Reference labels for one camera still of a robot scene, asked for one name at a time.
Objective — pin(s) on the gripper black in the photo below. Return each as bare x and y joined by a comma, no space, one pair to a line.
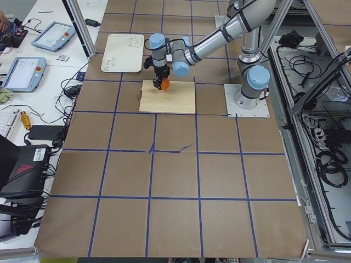
162,72

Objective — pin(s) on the orange fruit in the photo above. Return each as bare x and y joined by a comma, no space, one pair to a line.
165,83

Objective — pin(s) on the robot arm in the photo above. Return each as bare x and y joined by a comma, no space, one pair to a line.
243,16
180,55

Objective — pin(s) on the cream bear tray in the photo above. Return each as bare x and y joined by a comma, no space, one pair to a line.
123,53

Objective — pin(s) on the bamboo cutting board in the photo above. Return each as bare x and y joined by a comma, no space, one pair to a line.
178,98

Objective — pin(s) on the black power adapter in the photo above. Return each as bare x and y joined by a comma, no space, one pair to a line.
92,23

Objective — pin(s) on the small printed card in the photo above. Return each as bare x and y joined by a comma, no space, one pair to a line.
62,57

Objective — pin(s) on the far teach pendant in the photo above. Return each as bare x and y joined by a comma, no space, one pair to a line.
54,37

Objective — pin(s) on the teach pendant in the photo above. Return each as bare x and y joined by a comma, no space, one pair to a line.
54,37
25,74

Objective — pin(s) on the near teach pendant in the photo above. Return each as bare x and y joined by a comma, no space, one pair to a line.
25,74

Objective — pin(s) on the brass cylinder tool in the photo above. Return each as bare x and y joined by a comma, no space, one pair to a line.
25,120

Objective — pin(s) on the white keyboard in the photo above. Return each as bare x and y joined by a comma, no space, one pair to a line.
9,120

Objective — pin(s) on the black computer box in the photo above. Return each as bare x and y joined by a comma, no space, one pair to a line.
22,171

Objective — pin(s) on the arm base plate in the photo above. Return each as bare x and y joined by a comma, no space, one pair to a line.
240,106

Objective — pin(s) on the aluminium frame post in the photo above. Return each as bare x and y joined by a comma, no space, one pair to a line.
76,17

